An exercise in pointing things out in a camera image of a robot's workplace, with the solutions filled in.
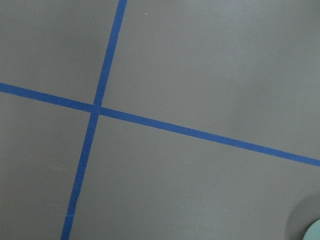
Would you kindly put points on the light green bowl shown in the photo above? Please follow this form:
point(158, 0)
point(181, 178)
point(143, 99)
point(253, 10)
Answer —
point(313, 232)

